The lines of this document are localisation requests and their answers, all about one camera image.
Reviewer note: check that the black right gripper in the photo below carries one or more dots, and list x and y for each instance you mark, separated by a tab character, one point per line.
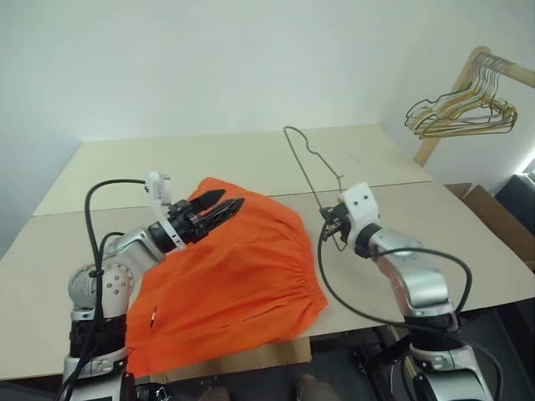
342	220

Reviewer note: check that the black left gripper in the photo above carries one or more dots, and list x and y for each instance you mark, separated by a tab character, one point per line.
186	221

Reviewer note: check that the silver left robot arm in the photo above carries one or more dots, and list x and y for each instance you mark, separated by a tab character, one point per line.
113	288

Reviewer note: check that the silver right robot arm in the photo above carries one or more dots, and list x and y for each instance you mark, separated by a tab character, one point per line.
422	288

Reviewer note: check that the orange shorts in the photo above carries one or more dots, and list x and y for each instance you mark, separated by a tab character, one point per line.
225	275

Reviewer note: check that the wooden clothes rack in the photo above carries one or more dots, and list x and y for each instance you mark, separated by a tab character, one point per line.
445	108

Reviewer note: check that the brown cardboard box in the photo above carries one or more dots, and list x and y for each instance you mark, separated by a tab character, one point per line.
497	217

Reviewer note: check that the black case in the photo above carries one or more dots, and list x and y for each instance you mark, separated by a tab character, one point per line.
520	209

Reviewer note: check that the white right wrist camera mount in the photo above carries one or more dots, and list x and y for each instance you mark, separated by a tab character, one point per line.
360	205

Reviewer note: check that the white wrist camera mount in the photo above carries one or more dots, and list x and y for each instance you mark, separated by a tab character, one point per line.
360	205
159	189

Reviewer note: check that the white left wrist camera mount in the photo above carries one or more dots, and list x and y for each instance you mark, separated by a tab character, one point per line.
159	189

